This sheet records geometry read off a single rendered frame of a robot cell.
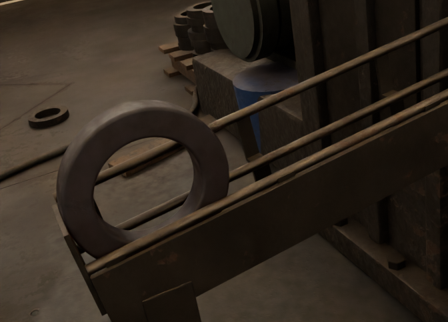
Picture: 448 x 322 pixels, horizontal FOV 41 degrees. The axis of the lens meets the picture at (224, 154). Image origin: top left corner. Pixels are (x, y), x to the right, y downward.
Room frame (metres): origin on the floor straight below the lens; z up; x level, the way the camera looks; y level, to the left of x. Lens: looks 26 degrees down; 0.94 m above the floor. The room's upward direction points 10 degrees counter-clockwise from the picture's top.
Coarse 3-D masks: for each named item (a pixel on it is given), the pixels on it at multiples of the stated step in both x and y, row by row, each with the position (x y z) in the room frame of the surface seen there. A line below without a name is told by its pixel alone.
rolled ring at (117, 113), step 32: (96, 128) 0.55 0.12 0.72; (128, 128) 0.56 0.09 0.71; (160, 128) 0.57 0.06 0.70; (192, 128) 0.58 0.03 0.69; (64, 160) 0.55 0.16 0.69; (96, 160) 0.54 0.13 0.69; (192, 160) 0.60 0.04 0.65; (224, 160) 0.59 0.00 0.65; (64, 192) 0.53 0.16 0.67; (192, 192) 0.60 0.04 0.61; (224, 192) 0.59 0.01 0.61; (96, 224) 0.54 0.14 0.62; (160, 224) 0.59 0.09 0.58; (96, 256) 0.54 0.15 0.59
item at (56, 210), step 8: (56, 208) 0.57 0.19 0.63; (56, 216) 0.55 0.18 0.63; (64, 224) 0.53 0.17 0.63; (64, 232) 0.52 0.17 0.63; (72, 240) 0.52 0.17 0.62; (72, 248) 0.51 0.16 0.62; (80, 256) 0.53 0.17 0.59; (80, 264) 0.51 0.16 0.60; (88, 280) 0.51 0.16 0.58; (96, 296) 0.51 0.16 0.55; (96, 304) 0.51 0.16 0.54; (104, 312) 0.51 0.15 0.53
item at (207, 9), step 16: (176, 16) 2.92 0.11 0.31; (192, 16) 2.67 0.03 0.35; (208, 16) 2.43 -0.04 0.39; (176, 32) 2.92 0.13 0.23; (192, 32) 2.69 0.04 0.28; (208, 32) 2.44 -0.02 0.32; (160, 48) 3.02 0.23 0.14; (176, 48) 2.98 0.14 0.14; (192, 48) 2.86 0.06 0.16; (208, 48) 2.63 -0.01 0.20; (224, 48) 2.42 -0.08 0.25; (176, 64) 2.98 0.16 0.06; (192, 64) 2.64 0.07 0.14; (192, 80) 2.76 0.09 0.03
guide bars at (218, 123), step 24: (432, 24) 0.77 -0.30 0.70; (384, 48) 0.74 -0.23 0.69; (336, 72) 0.71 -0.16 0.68; (384, 72) 0.74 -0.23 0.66; (288, 96) 0.69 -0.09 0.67; (384, 96) 0.74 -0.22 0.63; (408, 96) 0.73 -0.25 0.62; (216, 120) 0.66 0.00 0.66; (240, 120) 0.67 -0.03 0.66; (168, 144) 0.64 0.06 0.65; (288, 144) 0.67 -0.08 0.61; (120, 168) 0.62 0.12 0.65; (240, 168) 0.64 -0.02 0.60; (264, 168) 0.66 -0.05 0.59; (144, 216) 0.60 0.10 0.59
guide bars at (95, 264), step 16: (432, 96) 0.67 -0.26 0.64; (400, 112) 0.65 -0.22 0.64; (416, 112) 0.65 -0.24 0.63; (368, 128) 0.64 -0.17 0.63; (384, 128) 0.64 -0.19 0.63; (336, 144) 0.62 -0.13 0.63; (352, 144) 0.62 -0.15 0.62; (304, 160) 0.61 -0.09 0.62; (320, 160) 0.61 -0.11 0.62; (272, 176) 0.59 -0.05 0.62; (288, 176) 0.59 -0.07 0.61; (240, 192) 0.58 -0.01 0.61; (256, 192) 0.58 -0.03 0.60; (208, 208) 0.56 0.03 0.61; (224, 208) 0.57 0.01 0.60; (176, 224) 0.55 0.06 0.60; (192, 224) 0.55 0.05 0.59; (144, 240) 0.54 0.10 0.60; (160, 240) 0.54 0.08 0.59; (112, 256) 0.52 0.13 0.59; (128, 256) 0.53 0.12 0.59
